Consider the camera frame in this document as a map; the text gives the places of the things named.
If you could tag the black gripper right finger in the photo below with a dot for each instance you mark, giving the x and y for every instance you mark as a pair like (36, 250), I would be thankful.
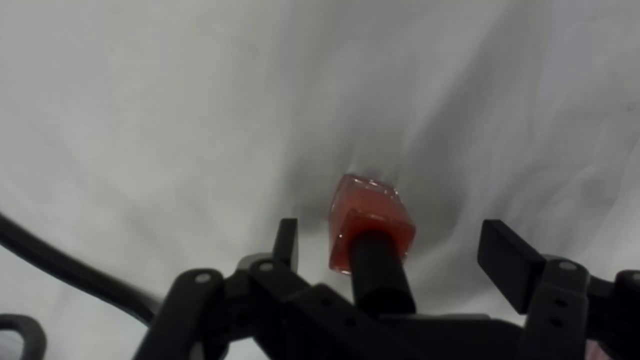
(565, 305)

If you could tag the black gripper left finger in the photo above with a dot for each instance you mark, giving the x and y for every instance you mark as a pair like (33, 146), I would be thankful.
(263, 301)

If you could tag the red nail polish bottle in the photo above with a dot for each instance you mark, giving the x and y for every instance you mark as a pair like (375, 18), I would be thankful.
(370, 234)

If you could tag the white table cloth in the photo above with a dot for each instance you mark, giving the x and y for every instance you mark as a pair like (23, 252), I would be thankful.
(151, 136)

